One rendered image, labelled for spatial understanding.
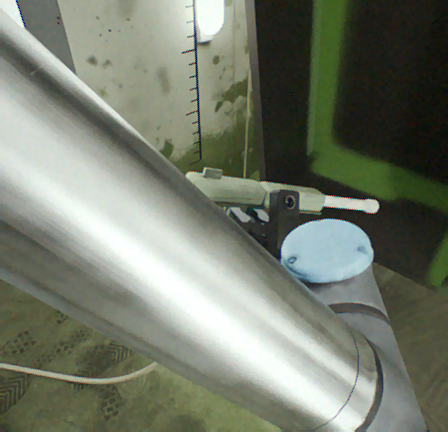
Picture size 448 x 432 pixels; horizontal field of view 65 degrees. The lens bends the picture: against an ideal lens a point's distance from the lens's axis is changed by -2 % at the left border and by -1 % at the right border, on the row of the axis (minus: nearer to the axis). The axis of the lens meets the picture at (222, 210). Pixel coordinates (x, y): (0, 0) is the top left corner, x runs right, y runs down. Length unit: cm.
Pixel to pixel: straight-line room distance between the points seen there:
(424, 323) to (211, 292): 148
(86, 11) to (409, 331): 154
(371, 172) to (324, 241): 102
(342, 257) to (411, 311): 128
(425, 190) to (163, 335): 125
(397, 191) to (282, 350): 117
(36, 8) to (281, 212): 88
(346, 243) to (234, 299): 22
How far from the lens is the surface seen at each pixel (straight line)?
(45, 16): 119
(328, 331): 22
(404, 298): 165
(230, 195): 64
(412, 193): 134
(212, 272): 15
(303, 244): 37
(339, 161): 140
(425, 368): 150
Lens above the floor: 124
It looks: 40 degrees down
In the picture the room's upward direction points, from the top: straight up
